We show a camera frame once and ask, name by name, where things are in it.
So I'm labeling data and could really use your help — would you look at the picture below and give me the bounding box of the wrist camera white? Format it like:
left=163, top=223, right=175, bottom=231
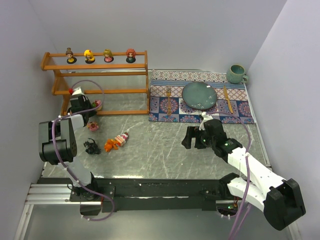
left=68, top=87, right=85, bottom=97
left=199, top=111, right=213, bottom=131

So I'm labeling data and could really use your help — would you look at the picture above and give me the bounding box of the teal ceramic plate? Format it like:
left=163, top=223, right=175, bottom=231
left=182, top=82, right=218, bottom=110

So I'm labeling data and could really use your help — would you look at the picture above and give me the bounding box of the patterned blue pink placemat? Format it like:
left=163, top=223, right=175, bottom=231
left=148, top=69, right=255, bottom=124

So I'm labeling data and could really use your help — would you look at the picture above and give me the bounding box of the golden knife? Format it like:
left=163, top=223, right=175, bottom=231
left=223, top=85, right=234, bottom=114

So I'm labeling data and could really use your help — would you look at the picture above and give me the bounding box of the blonde hair pink doll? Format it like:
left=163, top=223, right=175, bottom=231
left=103, top=49, right=114, bottom=63

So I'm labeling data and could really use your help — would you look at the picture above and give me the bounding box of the strawberry cake slice toy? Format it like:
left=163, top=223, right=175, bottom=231
left=114, top=132, right=129, bottom=147

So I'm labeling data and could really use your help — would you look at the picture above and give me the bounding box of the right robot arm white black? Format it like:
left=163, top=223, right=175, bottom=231
left=181, top=119, right=306, bottom=231

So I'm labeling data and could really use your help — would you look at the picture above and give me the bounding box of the orange wooden two-tier shelf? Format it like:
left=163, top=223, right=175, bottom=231
left=40, top=50, right=150, bottom=116

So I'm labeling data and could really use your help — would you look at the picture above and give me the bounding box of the yellow hair doll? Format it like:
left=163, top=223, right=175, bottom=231
left=83, top=49, right=96, bottom=64

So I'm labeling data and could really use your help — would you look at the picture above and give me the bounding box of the teal ceramic mug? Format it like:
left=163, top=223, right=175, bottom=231
left=226, top=64, right=249, bottom=84

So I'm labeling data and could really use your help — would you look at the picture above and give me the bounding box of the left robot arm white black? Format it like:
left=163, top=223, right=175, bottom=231
left=38, top=93, right=98, bottom=196

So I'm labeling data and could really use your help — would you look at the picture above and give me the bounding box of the aluminium frame rail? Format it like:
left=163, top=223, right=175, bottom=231
left=13, top=181, right=76, bottom=240

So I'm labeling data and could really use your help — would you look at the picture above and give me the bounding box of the black dragon toy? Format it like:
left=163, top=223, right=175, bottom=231
left=83, top=138, right=101, bottom=155

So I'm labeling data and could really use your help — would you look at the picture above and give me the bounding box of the golden fork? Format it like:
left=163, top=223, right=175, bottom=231
left=166, top=86, right=172, bottom=116

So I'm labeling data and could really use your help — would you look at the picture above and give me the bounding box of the pink bear flower toy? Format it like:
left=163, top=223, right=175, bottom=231
left=86, top=121, right=100, bottom=132

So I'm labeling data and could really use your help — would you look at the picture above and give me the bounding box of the pink bear strawberry toy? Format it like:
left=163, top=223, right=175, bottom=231
left=91, top=99, right=102, bottom=111

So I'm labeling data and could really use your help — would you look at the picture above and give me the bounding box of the black mounting base rail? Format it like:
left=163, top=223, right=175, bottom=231
left=37, top=177, right=237, bottom=217

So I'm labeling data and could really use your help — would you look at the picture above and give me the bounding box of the red hair doll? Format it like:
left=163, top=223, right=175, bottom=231
left=125, top=48, right=136, bottom=64

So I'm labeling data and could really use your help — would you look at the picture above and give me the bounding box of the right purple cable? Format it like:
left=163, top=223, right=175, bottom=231
left=207, top=111, right=253, bottom=240

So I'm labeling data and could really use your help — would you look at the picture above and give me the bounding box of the brown bun hair doll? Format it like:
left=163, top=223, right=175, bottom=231
left=65, top=47, right=77, bottom=64

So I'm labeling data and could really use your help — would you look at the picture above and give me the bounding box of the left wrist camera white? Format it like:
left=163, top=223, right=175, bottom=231
left=68, top=87, right=85, bottom=97

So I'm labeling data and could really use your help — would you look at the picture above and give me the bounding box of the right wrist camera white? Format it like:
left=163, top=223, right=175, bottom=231
left=199, top=111, right=213, bottom=131

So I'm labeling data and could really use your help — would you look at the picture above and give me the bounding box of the orange fox toy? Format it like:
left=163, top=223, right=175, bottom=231
left=104, top=139, right=119, bottom=153

